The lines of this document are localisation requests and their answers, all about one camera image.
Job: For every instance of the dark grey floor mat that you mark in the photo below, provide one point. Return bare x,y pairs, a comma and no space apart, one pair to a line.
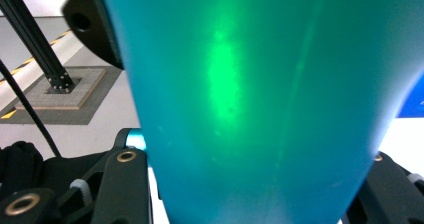
100,94

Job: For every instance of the black rounded plate with hole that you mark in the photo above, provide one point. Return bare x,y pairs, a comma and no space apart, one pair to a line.
96,30

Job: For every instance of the grey stand base board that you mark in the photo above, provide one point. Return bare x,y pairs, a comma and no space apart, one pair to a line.
71,94

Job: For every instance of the blue panel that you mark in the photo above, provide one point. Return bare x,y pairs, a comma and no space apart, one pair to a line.
413,105

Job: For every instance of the dark cloth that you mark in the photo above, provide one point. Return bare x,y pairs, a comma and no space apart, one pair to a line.
18,164

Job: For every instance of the black metal stand post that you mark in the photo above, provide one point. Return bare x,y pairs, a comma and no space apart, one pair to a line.
31,37

